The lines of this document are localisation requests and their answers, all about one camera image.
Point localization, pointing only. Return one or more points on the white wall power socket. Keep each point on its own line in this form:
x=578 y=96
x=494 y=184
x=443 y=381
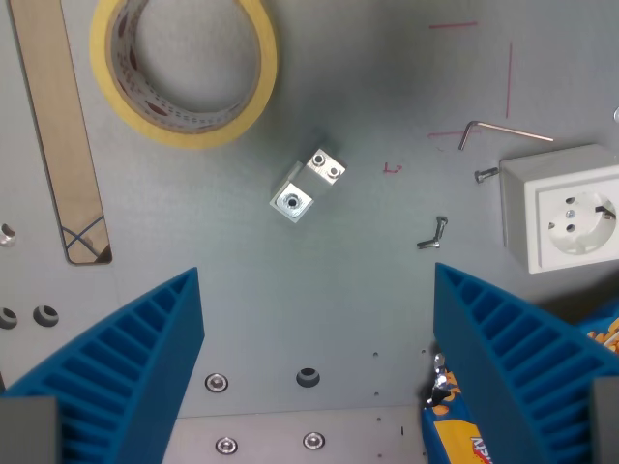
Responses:
x=561 y=212

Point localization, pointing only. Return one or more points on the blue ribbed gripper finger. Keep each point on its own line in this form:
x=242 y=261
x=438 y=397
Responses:
x=126 y=357
x=512 y=357

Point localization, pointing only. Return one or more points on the yellow masking tape roll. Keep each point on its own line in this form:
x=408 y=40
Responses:
x=109 y=92

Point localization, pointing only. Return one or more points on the silver countersunk table screw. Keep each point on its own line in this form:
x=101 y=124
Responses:
x=216 y=382
x=226 y=445
x=314 y=441

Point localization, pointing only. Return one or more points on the wooden strip with blue marks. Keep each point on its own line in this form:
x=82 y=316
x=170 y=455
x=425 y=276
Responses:
x=58 y=130

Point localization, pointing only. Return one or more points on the blue orange snack bag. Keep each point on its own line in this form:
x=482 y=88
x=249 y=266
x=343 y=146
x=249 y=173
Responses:
x=450 y=425

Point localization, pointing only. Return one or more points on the short metal bolt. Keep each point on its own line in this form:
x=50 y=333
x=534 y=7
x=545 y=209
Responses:
x=441 y=227
x=485 y=174
x=429 y=243

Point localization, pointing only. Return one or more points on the aluminium bracket block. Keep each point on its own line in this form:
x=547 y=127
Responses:
x=309 y=186

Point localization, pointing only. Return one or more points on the metal hex key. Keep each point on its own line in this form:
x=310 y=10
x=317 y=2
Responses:
x=503 y=129

